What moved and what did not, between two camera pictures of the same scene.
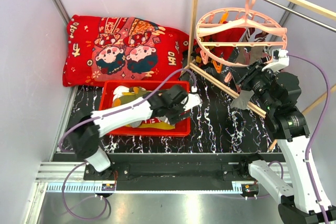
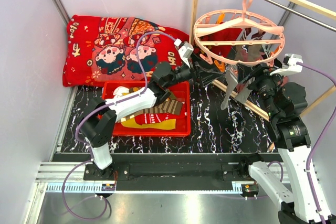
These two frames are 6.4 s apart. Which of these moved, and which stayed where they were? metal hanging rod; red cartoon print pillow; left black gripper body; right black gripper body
Moved: left black gripper body
Stayed: metal hanging rod; right black gripper body; red cartoon print pillow
